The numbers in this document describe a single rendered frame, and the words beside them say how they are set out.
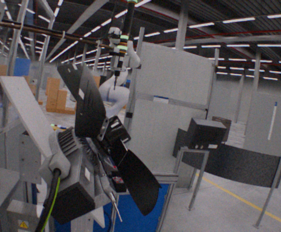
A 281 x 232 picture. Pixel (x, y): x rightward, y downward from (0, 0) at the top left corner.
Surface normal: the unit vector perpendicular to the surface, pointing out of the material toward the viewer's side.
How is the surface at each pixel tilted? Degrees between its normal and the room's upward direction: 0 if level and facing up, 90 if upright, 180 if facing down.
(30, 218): 90
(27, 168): 90
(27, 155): 90
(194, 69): 90
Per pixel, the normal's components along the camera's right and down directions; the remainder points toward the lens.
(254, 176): -0.36, 0.05
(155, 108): 0.20, 0.16
